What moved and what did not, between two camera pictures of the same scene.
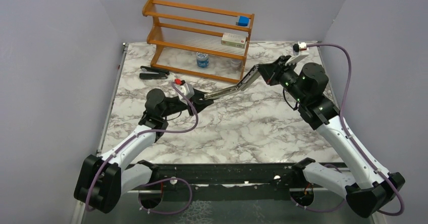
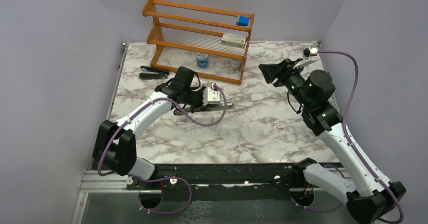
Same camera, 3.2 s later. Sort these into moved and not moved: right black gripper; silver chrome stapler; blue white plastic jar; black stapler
Moved: silver chrome stapler
Not moved: right black gripper; blue white plastic jar; black stapler
